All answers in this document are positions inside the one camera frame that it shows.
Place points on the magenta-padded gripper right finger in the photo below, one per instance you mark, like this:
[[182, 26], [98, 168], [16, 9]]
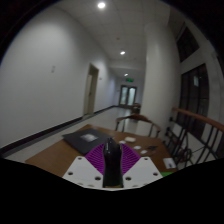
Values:
[[143, 171]]

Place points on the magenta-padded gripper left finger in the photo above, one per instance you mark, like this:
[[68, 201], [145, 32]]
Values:
[[80, 171]]

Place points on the black computer mouse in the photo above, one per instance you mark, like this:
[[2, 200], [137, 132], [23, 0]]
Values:
[[112, 163]]

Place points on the small white sticker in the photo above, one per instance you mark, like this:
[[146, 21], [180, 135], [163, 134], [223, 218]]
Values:
[[143, 151], [137, 147], [122, 142]]

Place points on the small dark device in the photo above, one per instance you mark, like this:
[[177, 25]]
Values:
[[152, 147]]

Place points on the black closed laptop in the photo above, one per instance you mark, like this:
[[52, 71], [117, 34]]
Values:
[[83, 140]]

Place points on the white card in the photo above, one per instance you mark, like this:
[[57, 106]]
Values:
[[130, 139]]

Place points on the wooden armchair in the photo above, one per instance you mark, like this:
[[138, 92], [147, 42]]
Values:
[[138, 117]]

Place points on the small wooden chair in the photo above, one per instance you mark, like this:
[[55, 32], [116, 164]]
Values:
[[135, 108]]

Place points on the glass double door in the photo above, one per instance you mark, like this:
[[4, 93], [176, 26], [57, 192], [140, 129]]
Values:
[[128, 96]]

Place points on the wood-topped metal railing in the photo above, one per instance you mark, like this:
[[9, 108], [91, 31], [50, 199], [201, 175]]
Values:
[[200, 118]]

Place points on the beige side door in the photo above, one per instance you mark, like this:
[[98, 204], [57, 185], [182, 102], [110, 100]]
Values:
[[90, 90]]

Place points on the tall dark window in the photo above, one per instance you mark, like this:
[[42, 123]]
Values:
[[195, 100]]

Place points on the green exit sign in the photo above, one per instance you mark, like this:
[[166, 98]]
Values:
[[129, 80]]

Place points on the dark transom window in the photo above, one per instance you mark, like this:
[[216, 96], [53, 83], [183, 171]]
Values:
[[187, 43]]

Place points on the round ceiling lights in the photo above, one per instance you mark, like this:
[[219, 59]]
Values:
[[101, 5]]

